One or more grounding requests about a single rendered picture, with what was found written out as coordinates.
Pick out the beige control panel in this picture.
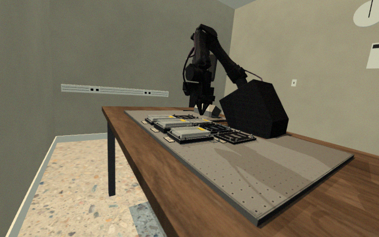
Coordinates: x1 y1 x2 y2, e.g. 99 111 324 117
183 105 221 118

